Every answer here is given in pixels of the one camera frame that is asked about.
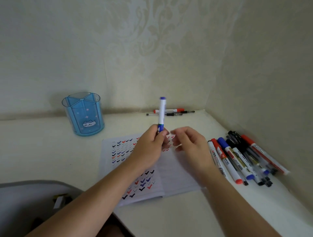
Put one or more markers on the person's left hand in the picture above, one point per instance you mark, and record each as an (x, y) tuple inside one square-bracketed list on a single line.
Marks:
[(146, 149)]

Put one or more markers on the open notebook with check marks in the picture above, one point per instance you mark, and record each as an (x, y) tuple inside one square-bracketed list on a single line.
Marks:
[(176, 175)]

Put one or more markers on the person's right forearm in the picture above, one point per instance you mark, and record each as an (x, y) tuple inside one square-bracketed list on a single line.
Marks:
[(234, 207)]

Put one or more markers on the person's right hand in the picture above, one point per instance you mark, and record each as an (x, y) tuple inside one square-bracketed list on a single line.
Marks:
[(195, 151)]

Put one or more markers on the red capped white marker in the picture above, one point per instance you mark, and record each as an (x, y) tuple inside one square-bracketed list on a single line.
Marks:
[(172, 110)]

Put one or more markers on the person's right fingers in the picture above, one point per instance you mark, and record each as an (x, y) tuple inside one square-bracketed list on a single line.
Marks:
[(178, 136)]

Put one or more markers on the pile of markers and pens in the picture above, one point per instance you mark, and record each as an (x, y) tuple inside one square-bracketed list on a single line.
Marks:
[(244, 158)]

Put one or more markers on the blue white whiteboard marker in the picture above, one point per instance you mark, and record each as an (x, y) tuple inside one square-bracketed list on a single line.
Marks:
[(162, 112)]

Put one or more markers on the white paper tag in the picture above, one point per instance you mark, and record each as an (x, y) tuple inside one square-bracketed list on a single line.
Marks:
[(60, 201)]

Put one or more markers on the black gel pen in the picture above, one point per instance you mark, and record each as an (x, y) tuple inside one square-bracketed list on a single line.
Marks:
[(187, 112), (156, 114)]

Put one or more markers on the person's left forearm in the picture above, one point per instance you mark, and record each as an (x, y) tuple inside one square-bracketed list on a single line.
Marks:
[(97, 195)]

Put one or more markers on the person's left thumb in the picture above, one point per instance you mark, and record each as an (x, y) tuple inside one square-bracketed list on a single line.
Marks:
[(165, 138)]

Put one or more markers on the blue transparent pen holder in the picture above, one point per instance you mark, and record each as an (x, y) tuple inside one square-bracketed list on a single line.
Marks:
[(84, 114)]

